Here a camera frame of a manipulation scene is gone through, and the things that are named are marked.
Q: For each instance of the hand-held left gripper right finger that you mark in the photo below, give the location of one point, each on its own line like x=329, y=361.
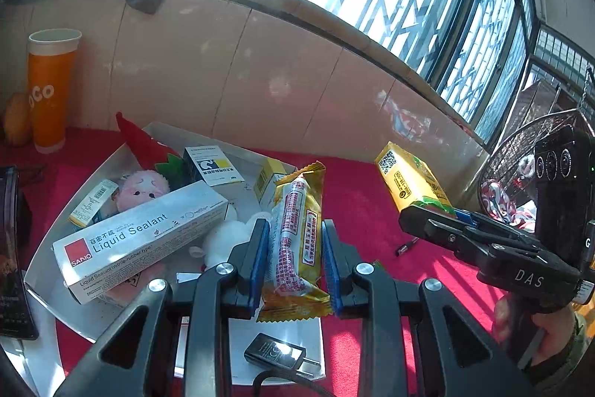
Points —
x=332, y=266

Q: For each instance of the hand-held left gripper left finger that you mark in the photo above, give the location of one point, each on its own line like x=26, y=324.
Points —
x=260, y=266

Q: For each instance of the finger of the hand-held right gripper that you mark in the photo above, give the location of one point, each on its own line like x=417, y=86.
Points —
x=474, y=218
x=432, y=225

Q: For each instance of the yellow snack packet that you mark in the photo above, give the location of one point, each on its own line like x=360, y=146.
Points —
x=295, y=239

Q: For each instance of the yellow green box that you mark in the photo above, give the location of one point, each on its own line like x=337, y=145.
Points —
x=409, y=178

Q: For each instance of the white tray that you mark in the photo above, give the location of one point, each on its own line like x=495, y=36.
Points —
x=311, y=334

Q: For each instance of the yellow white medicine box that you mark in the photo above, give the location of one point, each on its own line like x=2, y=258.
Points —
x=266, y=183

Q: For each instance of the tall blue white medicine box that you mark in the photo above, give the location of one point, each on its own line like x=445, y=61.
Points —
x=95, y=199

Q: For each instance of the person's right forearm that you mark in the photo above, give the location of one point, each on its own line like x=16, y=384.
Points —
x=581, y=350

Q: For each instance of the person's right hand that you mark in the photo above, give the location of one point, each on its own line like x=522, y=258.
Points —
x=558, y=332

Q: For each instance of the red white patterned cushion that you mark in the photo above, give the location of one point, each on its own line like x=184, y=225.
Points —
x=499, y=199

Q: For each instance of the small dark tube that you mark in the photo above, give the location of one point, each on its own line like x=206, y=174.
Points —
x=406, y=247

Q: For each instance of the white orange plush toy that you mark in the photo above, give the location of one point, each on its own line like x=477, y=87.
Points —
x=225, y=239

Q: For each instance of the white red hanging ornament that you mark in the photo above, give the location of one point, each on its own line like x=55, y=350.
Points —
x=527, y=164

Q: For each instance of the red tablecloth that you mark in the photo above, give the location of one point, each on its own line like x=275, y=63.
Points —
x=362, y=201

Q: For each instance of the hanging wicker chair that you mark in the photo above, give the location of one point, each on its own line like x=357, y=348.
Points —
x=506, y=150

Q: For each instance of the small black silver gadget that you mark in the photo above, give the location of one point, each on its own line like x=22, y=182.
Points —
x=272, y=353

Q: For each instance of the brown cardboard panel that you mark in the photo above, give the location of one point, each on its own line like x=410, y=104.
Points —
x=539, y=104

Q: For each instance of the square blue white medicine box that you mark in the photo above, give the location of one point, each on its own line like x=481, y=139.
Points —
x=209, y=167

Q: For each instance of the long grey white sealant box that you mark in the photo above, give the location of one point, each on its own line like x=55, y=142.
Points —
x=139, y=239

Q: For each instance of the pink pig plush toy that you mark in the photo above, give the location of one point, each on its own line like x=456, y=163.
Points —
x=139, y=190

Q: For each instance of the black phone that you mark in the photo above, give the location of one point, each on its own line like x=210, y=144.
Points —
x=14, y=262

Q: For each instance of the orange paper cup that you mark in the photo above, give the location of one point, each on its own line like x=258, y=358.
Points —
x=49, y=99

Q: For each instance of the yellow-brown bun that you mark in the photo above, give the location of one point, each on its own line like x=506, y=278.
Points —
x=16, y=120

